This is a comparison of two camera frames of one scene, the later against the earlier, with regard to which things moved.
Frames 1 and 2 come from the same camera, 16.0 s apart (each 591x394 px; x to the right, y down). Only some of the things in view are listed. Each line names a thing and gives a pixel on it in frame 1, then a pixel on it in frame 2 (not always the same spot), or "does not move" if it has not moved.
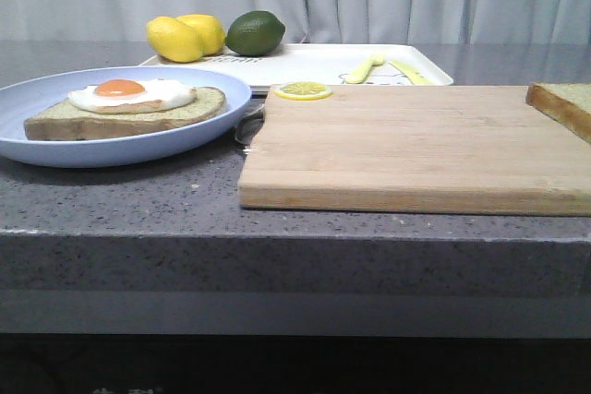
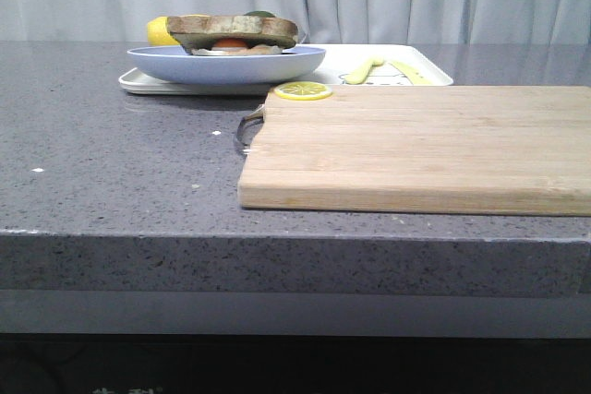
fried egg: x=126 y=96 to x=236 y=47
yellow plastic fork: x=360 y=75 does not move
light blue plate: x=20 y=96 to x=174 y=64
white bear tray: x=339 y=65 does not move
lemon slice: x=304 y=90 does not move
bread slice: x=73 y=124 to x=261 y=50
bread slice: x=568 y=105 to x=200 y=31
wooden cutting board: x=436 y=149 does not move
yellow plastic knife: x=416 y=77 does not move
